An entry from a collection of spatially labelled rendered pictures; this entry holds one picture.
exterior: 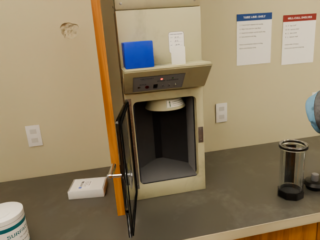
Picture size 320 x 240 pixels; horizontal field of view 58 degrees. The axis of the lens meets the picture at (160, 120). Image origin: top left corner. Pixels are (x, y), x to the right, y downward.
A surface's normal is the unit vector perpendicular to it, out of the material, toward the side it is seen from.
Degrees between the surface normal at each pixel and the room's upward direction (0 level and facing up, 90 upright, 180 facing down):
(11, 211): 0
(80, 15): 90
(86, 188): 0
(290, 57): 90
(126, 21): 90
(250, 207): 0
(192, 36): 90
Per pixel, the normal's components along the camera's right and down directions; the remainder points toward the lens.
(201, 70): 0.19, 0.86
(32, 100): 0.20, 0.26
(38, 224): -0.07, -0.96
